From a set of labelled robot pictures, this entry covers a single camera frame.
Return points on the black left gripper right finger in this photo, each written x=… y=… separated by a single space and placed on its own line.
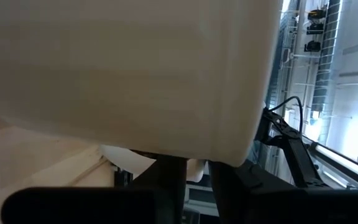
x=238 y=193

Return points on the black device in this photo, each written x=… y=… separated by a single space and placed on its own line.
x=315 y=29
x=312 y=46
x=316 y=14

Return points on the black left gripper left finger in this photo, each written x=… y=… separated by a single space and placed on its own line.
x=169 y=186

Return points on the white cup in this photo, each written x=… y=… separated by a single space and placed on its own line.
x=120 y=77

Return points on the background storage rack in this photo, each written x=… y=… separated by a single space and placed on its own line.
x=328 y=56

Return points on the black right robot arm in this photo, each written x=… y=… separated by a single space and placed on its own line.
x=294 y=152

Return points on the white light bar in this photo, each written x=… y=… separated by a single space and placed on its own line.
x=343 y=163

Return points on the black aluminium frame rail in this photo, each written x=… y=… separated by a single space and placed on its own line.
x=346 y=161

